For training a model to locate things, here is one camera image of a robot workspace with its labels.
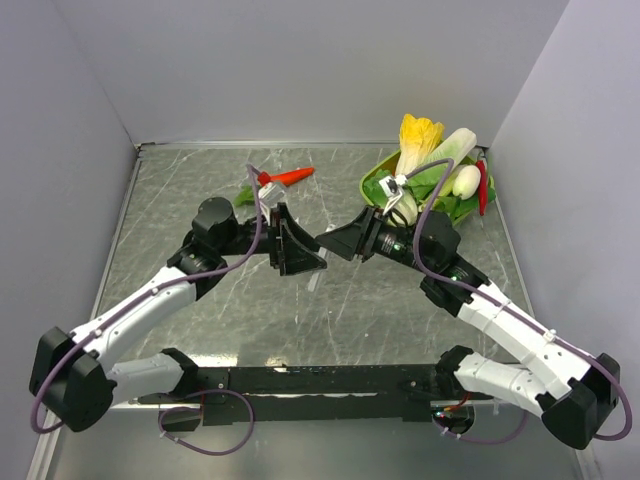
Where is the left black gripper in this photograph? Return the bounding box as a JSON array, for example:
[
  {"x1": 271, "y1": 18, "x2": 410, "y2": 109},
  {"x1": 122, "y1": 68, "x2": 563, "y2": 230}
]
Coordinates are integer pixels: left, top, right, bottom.
[{"x1": 217, "y1": 202, "x2": 327, "y2": 275}]

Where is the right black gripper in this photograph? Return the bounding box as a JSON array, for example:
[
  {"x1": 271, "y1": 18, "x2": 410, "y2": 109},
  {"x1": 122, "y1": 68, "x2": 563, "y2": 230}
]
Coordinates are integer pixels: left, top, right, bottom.
[{"x1": 315, "y1": 204, "x2": 434, "y2": 274}]

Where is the white remote control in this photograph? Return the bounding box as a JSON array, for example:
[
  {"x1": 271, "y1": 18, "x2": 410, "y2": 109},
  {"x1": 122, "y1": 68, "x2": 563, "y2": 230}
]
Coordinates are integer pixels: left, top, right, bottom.
[{"x1": 307, "y1": 223, "x2": 337, "y2": 293}]

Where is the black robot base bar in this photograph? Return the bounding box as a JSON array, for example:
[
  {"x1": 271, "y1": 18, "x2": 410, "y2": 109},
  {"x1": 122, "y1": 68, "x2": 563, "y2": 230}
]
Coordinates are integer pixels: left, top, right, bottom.
[{"x1": 137, "y1": 363, "x2": 501, "y2": 426}]

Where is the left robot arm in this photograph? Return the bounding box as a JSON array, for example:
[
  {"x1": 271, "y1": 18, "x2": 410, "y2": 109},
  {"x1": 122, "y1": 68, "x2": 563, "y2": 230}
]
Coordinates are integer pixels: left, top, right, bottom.
[{"x1": 29, "y1": 197, "x2": 327, "y2": 432}]

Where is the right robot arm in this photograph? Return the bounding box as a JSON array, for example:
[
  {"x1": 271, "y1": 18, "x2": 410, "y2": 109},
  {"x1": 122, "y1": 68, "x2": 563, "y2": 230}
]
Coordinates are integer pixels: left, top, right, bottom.
[{"x1": 316, "y1": 207, "x2": 632, "y2": 450}]

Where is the green leafy cabbage toy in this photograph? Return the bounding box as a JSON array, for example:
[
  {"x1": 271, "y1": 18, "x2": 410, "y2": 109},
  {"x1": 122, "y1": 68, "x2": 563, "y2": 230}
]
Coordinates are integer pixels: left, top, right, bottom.
[{"x1": 360, "y1": 169, "x2": 418, "y2": 226}]

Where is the orange toy carrot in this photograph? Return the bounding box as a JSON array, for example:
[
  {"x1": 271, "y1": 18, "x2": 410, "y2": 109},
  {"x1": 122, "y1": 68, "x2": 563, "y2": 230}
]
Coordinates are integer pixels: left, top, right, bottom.
[{"x1": 232, "y1": 167, "x2": 315, "y2": 206}]

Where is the green celery stalk toy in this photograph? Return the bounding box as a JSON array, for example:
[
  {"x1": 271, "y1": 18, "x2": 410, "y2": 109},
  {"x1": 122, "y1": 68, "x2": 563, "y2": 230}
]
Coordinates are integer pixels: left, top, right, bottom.
[{"x1": 418, "y1": 167, "x2": 461, "y2": 212}]

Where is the yellow napa cabbage toy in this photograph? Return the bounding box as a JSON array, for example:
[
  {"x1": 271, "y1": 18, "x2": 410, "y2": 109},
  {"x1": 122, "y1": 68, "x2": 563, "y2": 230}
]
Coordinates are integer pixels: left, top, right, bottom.
[{"x1": 395, "y1": 113, "x2": 445, "y2": 175}]

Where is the white radish toy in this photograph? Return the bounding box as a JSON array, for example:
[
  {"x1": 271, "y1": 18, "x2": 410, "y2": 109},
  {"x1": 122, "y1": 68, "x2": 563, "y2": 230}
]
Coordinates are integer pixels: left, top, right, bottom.
[{"x1": 451, "y1": 165, "x2": 482, "y2": 200}]

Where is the green romaine lettuce toy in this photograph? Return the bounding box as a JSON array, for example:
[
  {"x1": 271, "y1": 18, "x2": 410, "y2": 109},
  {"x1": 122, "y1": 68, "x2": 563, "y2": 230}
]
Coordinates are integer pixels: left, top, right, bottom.
[{"x1": 407, "y1": 128, "x2": 477, "y2": 189}]

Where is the green plastic basket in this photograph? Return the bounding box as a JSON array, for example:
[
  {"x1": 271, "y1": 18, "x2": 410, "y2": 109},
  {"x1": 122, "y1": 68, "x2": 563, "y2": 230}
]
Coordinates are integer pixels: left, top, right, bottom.
[{"x1": 359, "y1": 148, "x2": 494, "y2": 229}]

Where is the red chili pepper toy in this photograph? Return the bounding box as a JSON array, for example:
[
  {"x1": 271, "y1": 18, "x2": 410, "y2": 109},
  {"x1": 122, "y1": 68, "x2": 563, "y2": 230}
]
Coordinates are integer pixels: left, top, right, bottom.
[{"x1": 475, "y1": 160, "x2": 489, "y2": 216}]

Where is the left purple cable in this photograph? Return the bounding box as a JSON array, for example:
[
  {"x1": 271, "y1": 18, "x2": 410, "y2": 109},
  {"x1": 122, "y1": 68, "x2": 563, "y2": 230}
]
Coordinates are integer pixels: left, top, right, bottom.
[{"x1": 30, "y1": 164, "x2": 281, "y2": 457}]

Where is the purple cable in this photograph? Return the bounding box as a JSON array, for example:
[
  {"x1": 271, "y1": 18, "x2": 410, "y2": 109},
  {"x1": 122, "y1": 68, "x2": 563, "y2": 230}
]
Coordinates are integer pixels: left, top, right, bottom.
[
  {"x1": 30, "y1": 164, "x2": 281, "y2": 457},
  {"x1": 399, "y1": 157, "x2": 632, "y2": 445}
]

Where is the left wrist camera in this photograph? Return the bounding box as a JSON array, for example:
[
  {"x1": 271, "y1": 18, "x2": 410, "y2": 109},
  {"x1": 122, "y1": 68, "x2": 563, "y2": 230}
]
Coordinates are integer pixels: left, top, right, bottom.
[{"x1": 259, "y1": 182, "x2": 287, "y2": 210}]

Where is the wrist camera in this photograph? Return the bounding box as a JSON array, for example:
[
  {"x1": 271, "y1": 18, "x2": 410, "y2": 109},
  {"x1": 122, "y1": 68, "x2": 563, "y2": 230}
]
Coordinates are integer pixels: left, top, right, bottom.
[
  {"x1": 259, "y1": 182, "x2": 287, "y2": 210},
  {"x1": 378, "y1": 175, "x2": 407, "y2": 214}
]

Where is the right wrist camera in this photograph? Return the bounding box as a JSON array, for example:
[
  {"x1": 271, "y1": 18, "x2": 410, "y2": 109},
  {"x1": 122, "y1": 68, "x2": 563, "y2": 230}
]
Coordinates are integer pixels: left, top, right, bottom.
[{"x1": 378, "y1": 175, "x2": 407, "y2": 214}]

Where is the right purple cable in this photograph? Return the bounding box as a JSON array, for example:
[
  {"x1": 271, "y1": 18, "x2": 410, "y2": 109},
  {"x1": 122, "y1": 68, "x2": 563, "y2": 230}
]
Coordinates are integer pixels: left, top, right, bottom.
[{"x1": 399, "y1": 157, "x2": 632, "y2": 445}]

